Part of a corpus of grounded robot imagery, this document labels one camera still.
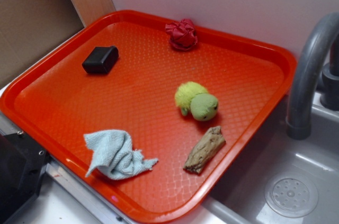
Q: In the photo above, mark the orange plastic tray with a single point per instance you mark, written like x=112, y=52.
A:
x=56, y=102

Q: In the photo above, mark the brown cardboard panel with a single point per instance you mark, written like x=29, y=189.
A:
x=30, y=29

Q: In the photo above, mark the round sink drain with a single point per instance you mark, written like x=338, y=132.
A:
x=291, y=195

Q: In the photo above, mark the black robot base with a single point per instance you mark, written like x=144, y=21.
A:
x=23, y=165

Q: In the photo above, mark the light blue cloth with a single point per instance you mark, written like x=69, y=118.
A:
x=114, y=156

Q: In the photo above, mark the grey toy faucet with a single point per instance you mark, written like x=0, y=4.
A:
x=318, y=64

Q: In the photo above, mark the red crumpled fabric ball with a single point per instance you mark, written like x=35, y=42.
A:
x=182, y=35

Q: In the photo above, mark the brown driftwood piece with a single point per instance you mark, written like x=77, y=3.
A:
x=205, y=149

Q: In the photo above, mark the grey toy sink basin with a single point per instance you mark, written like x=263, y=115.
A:
x=238, y=197

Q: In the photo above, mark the green plush turtle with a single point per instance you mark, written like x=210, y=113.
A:
x=193, y=98

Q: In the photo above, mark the black rectangular block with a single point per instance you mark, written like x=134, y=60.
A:
x=101, y=60

